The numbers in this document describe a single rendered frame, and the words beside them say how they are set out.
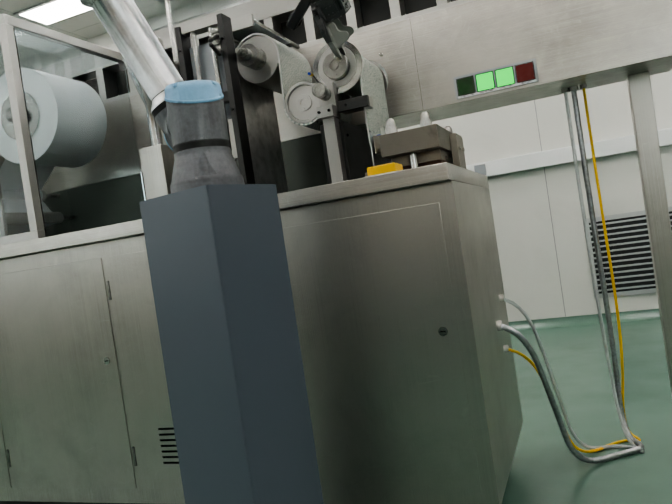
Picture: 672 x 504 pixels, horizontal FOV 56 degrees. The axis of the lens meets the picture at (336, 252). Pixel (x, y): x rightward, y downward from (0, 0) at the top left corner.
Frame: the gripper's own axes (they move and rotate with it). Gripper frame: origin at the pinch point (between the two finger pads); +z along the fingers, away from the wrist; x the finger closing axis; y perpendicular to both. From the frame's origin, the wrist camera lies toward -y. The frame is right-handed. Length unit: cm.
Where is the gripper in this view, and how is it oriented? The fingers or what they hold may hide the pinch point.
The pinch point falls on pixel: (338, 53)
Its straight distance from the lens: 171.9
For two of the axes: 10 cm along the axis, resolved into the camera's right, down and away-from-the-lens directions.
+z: 4.2, 8.1, 4.1
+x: 2.1, -5.3, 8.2
